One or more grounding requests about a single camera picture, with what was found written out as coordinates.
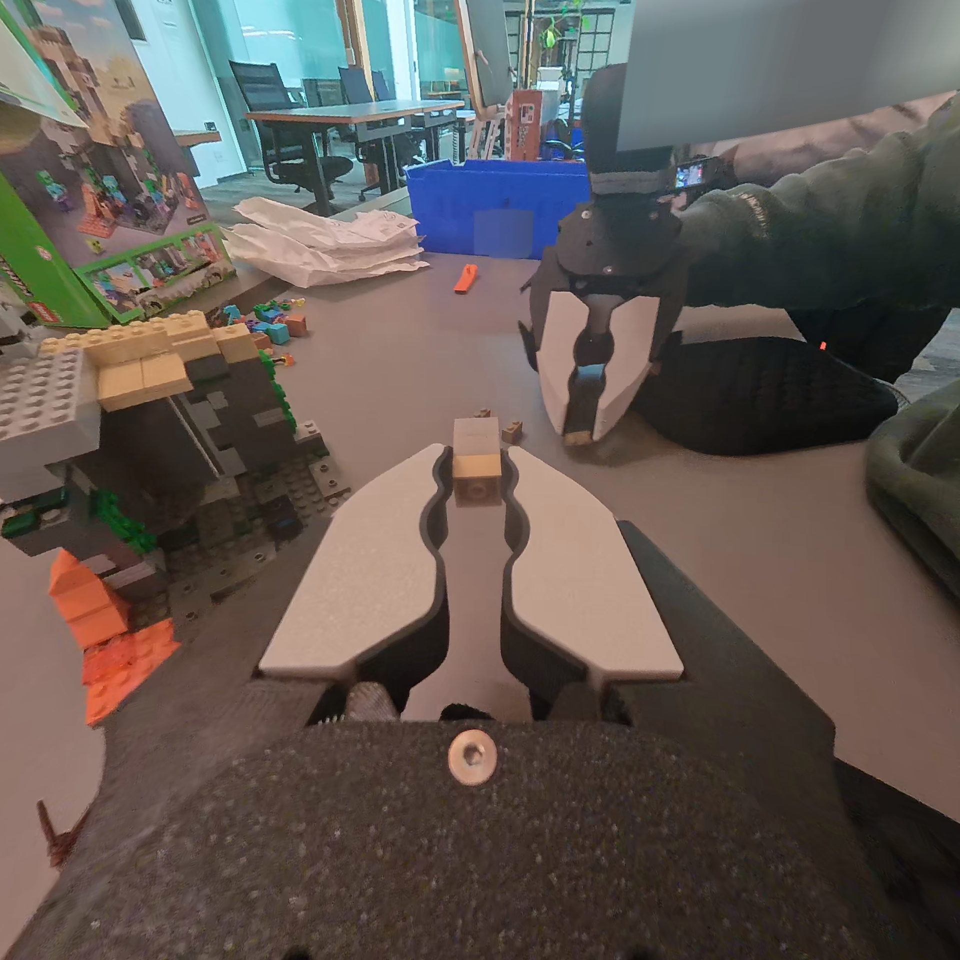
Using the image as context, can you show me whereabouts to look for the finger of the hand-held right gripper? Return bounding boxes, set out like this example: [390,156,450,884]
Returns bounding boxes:
[538,291,594,438]
[588,298,661,444]

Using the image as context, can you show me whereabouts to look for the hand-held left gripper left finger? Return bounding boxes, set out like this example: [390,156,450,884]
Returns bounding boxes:
[258,442,455,691]

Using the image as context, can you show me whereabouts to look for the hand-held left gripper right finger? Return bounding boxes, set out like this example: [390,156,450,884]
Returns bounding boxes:
[500,446,685,695]

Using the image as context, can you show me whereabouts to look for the grey and tan brick stack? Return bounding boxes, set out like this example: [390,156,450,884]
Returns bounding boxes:
[452,417,503,508]

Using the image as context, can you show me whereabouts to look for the person's right forearm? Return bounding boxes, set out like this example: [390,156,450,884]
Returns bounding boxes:
[675,90,960,310]

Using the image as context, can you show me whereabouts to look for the blue office chair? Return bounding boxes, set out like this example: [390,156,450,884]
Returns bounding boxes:
[543,118,594,162]

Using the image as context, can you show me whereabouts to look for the orange cardboard box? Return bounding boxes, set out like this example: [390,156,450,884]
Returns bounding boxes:
[506,90,545,161]

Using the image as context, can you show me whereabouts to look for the black textured pad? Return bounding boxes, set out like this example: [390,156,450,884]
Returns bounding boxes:
[633,333,900,456]

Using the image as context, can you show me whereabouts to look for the blue plastic bin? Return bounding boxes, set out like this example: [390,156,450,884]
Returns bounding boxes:
[405,159,594,262]

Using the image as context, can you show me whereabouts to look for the green potted plant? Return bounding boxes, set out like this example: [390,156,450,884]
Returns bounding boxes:
[541,0,594,50]

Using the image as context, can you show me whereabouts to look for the whiteboard on wooden easel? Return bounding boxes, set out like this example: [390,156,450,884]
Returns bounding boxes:
[453,0,519,162]

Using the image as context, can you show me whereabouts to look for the toy brick cave model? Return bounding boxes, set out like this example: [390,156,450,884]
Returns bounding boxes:
[0,309,352,727]

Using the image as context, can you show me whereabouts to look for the white plastic bags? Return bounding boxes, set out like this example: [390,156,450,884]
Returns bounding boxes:
[225,243,431,289]

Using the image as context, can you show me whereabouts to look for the pile of small colourful bricks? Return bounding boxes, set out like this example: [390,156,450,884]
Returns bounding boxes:
[206,297,309,369]

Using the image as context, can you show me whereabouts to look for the white paper bag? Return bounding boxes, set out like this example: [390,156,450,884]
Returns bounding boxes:
[234,196,420,243]
[221,223,426,265]

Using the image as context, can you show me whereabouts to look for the black office chair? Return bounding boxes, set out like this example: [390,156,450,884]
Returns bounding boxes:
[337,66,421,170]
[228,60,354,215]

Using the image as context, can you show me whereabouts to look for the dark red toy piece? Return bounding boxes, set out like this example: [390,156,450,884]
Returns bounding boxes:
[37,801,96,871]

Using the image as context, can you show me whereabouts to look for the green toy set box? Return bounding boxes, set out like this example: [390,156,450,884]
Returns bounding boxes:
[0,0,238,328]

